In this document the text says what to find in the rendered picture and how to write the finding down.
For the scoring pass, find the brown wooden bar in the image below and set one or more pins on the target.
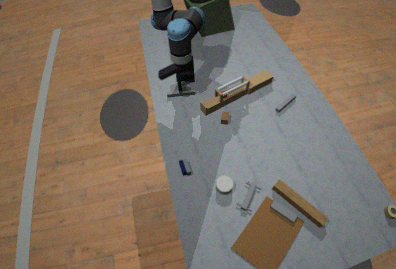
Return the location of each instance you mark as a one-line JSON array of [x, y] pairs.
[[300, 203]]

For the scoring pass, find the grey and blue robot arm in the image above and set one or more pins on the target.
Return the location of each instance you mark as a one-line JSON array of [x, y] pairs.
[[180, 32]]

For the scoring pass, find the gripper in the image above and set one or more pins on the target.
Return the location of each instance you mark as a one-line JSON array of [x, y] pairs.
[[184, 75]]

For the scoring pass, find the small wooden block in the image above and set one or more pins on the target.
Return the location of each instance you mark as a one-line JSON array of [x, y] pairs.
[[224, 117]]

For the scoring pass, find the white round disc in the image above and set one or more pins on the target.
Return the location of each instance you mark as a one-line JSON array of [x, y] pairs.
[[224, 185]]

